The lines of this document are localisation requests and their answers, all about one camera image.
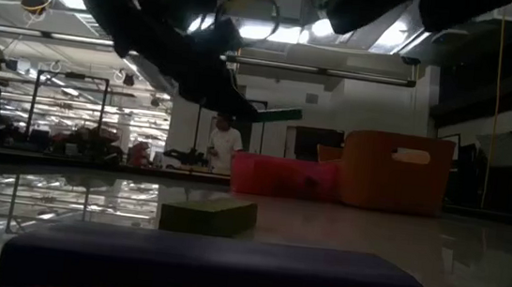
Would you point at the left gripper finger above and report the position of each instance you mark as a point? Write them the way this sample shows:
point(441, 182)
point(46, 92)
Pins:
point(227, 103)

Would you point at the green long block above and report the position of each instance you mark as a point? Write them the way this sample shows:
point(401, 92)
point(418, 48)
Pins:
point(282, 116)

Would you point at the olive long block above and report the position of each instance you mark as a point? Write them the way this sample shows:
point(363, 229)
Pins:
point(206, 216)

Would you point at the purple long block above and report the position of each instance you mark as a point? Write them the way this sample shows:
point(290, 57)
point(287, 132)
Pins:
point(202, 261)

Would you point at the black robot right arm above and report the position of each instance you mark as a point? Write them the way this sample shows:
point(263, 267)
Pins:
point(372, 8)

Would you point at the black background robot arm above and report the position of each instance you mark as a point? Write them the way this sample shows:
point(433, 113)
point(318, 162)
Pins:
point(186, 156)

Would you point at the pink plastic tray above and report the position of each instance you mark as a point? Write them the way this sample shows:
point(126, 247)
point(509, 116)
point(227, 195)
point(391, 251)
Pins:
point(272, 175)

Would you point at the ceiling light panel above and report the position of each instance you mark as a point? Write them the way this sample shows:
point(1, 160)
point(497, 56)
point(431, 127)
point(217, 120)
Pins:
point(323, 27)
point(285, 34)

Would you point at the horizontal ceiling pipe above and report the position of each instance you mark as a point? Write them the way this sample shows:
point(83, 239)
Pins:
point(319, 70)

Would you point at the dark background cabinet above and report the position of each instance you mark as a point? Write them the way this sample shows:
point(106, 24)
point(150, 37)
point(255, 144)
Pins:
point(317, 142)

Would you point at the orange background box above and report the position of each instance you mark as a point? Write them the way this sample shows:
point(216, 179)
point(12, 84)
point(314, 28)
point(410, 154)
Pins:
point(329, 153)

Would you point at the grey ceiling box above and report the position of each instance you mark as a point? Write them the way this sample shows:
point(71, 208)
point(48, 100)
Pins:
point(293, 6)

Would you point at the orange plastic bin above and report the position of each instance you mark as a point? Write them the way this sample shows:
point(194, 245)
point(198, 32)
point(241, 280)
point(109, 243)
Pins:
point(375, 178)

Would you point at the grey wall vent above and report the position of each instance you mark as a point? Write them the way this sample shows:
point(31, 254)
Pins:
point(311, 98)

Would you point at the black background station frame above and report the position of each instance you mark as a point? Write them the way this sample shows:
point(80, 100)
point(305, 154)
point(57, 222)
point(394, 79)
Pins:
point(74, 75)

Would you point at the black table frame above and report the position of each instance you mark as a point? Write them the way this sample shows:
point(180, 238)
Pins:
point(93, 165)

